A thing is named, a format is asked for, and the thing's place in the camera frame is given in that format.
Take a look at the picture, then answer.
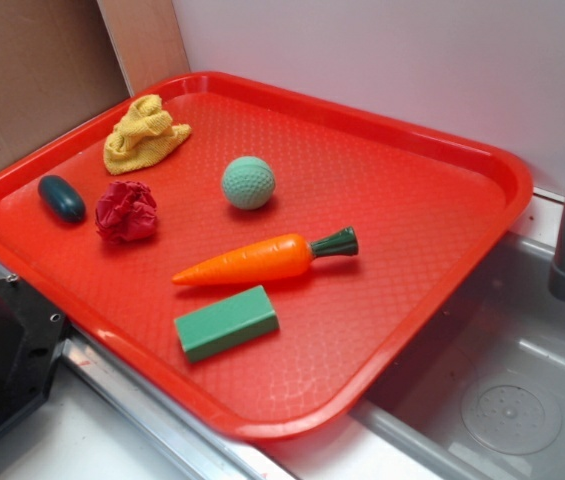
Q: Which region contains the dark green plastic pickle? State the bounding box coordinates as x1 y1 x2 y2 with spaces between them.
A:
38 175 86 223

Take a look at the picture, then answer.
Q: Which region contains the brown cardboard panel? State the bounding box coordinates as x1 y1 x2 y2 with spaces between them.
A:
0 1 128 171

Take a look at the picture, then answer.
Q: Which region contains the light green dimpled ball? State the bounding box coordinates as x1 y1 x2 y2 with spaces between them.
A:
221 156 276 210

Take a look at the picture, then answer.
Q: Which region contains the light wooden board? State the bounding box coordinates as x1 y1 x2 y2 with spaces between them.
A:
97 0 190 95

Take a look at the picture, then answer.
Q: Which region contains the red plastic tray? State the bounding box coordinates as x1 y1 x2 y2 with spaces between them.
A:
0 73 533 441

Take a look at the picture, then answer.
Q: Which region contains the yellow crumpled cloth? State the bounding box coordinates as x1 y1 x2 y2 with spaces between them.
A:
103 94 192 175

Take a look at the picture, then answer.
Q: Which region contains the orange plastic carrot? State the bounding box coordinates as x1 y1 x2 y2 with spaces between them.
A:
172 227 359 286

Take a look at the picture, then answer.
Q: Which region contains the grey plastic sink basin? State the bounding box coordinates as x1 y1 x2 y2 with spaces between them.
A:
261 232 565 480

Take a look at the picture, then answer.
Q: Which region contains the red crumpled cloth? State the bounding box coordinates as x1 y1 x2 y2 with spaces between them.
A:
95 181 158 243

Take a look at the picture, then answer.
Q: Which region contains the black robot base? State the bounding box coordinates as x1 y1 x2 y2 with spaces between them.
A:
0 279 69 437

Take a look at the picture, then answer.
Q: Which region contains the green rectangular block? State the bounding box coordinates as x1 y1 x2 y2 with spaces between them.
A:
174 286 279 363

